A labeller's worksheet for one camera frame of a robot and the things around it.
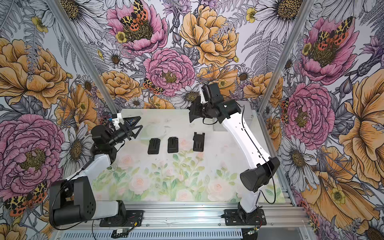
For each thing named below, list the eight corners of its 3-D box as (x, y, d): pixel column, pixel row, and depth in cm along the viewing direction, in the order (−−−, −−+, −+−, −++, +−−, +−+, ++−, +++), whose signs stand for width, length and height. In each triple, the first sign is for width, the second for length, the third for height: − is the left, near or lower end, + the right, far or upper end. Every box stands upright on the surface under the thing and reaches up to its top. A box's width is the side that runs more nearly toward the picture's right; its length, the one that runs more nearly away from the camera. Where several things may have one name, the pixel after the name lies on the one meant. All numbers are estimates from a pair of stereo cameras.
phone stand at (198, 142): (193, 151, 101) (193, 144, 94) (193, 139, 107) (193, 132, 100) (204, 151, 101) (205, 144, 94) (204, 139, 107) (204, 132, 100)
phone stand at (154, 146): (148, 154, 100) (147, 152, 98) (151, 140, 107) (150, 138, 105) (158, 154, 100) (157, 152, 98) (161, 140, 107) (160, 138, 105)
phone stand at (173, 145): (167, 153, 100) (166, 151, 98) (169, 138, 107) (168, 136, 105) (178, 153, 100) (177, 151, 98) (179, 138, 107) (179, 136, 105)
